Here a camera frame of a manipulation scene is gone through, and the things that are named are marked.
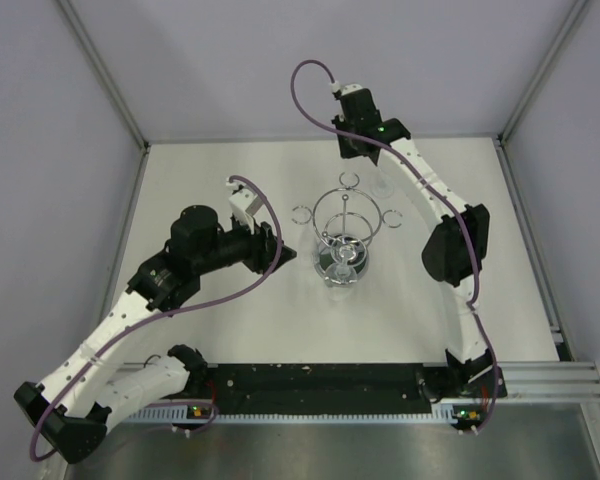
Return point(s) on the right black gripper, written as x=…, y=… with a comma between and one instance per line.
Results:
x=345, y=151

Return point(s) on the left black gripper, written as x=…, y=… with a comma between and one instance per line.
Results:
x=262, y=244

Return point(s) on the clear wine glass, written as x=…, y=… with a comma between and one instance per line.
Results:
x=381, y=185
x=341, y=261

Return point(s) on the chrome wine glass rack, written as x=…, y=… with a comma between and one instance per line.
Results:
x=347, y=209

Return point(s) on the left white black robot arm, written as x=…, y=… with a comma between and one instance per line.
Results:
x=78, y=405

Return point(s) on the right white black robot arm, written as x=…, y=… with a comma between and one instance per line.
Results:
x=458, y=232

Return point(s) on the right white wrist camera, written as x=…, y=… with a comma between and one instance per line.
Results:
x=338, y=90

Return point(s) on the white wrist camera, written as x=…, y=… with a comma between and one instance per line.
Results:
x=244, y=203
x=338, y=90

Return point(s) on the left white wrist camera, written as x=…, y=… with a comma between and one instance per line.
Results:
x=244, y=203

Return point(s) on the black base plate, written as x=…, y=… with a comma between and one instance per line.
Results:
x=332, y=388

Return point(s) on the slotted cable duct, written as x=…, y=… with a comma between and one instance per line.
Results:
x=184, y=415

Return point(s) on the aluminium frame rail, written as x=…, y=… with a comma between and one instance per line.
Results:
x=100, y=70

